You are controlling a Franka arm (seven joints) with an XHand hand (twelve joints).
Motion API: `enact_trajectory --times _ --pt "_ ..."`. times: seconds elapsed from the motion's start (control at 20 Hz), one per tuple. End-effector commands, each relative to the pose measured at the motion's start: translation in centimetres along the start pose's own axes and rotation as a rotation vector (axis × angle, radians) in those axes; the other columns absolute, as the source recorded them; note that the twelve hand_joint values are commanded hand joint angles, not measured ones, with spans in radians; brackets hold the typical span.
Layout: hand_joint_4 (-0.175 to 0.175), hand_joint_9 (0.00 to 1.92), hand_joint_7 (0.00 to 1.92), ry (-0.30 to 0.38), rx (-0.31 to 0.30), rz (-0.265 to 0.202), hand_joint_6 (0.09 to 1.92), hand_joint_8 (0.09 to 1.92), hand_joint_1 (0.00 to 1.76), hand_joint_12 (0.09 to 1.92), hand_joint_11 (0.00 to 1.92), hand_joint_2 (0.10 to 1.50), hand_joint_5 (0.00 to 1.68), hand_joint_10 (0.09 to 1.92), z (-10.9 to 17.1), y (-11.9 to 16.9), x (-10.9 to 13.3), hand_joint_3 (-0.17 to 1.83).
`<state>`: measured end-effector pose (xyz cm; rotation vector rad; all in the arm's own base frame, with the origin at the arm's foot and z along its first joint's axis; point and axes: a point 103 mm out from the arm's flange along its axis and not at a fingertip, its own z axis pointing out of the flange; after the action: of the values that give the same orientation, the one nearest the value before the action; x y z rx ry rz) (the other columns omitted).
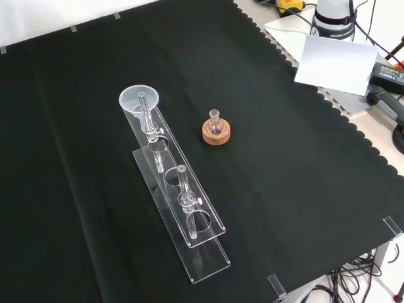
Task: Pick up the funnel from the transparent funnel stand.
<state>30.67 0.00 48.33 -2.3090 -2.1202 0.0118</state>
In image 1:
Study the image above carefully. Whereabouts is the dark grey handle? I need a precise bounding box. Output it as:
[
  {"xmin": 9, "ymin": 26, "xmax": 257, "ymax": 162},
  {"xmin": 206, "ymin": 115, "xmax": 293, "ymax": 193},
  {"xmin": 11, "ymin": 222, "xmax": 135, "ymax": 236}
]
[{"xmin": 365, "ymin": 88, "xmax": 404, "ymax": 122}]

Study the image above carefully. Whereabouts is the black power adapter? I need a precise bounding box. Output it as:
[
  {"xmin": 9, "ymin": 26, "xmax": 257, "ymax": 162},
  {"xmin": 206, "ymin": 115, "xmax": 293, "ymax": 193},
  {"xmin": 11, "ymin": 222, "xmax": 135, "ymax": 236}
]
[{"xmin": 368, "ymin": 62, "xmax": 404, "ymax": 95}]

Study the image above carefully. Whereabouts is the cork ring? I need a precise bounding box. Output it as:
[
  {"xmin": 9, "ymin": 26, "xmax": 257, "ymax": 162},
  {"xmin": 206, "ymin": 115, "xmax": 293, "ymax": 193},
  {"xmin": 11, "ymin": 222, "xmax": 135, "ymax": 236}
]
[{"xmin": 201, "ymin": 117, "xmax": 232, "ymax": 146}]

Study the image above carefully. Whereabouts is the black cable bundle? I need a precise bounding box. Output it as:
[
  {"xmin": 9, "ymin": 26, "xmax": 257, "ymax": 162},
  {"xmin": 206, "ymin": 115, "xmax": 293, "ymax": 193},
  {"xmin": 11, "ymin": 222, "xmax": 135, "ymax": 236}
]
[{"xmin": 311, "ymin": 251, "xmax": 404, "ymax": 303}]

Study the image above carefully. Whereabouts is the pale board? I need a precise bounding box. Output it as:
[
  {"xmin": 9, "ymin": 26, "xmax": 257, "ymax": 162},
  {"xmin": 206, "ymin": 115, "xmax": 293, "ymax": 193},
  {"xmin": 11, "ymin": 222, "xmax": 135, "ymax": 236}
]
[{"xmin": 294, "ymin": 34, "xmax": 379, "ymax": 96}]

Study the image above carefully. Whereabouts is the clear plastic funnel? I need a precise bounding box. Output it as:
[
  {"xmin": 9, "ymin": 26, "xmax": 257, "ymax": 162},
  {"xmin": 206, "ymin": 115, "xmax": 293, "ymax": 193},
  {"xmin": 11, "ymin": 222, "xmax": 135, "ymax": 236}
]
[{"xmin": 118, "ymin": 84, "xmax": 160, "ymax": 126}]

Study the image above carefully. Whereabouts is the clear bench edge clip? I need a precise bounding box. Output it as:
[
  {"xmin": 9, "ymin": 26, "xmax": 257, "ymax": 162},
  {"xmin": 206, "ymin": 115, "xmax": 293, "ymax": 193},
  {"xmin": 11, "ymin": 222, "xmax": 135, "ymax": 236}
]
[
  {"xmin": 383, "ymin": 217, "xmax": 404, "ymax": 238},
  {"xmin": 267, "ymin": 273, "xmax": 288, "ymax": 299}
]

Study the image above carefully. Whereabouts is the black bench cloth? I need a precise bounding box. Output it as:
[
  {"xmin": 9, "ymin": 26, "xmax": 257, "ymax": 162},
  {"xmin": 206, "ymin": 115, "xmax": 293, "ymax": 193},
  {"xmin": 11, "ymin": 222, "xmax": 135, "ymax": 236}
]
[{"xmin": 0, "ymin": 0, "xmax": 404, "ymax": 303}]

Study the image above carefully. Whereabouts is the clear acrylic funnel stand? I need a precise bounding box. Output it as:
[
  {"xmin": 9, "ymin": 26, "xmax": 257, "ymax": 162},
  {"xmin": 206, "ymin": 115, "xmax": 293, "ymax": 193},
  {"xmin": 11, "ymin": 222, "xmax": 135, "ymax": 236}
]
[{"xmin": 119, "ymin": 91, "xmax": 232, "ymax": 285}]

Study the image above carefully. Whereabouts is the black tripod leg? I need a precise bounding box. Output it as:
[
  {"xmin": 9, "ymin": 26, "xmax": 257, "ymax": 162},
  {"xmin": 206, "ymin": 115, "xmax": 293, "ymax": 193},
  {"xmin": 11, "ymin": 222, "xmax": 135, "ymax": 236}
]
[{"xmin": 383, "ymin": 33, "xmax": 404, "ymax": 62}]

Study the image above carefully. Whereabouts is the small round-bottom glass flask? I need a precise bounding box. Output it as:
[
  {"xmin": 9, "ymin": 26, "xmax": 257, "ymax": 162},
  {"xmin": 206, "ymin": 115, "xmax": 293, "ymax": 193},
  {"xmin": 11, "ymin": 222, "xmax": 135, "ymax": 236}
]
[{"xmin": 208, "ymin": 109, "xmax": 225, "ymax": 136}]

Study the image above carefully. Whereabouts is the yellow stop button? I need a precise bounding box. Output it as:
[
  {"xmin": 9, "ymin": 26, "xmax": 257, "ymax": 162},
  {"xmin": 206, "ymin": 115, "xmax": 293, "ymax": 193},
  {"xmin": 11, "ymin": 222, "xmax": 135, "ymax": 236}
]
[{"xmin": 275, "ymin": 0, "xmax": 307, "ymax": 18}]

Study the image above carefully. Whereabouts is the grey metal base plate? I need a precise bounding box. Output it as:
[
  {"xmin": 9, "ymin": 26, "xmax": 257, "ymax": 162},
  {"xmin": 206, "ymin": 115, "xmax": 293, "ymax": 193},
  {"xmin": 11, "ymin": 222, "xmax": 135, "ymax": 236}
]
[{"xmin": 263, "ymin": 15, "xmax": 380, "ymax": 116}]

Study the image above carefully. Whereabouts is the grey bench leg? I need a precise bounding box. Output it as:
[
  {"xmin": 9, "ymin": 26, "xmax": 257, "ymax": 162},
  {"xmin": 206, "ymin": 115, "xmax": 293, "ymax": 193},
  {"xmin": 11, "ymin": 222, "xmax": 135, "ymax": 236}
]
[{"xmin": 374, "ymin": 239, "xmax": 393, "ymax": 287}]

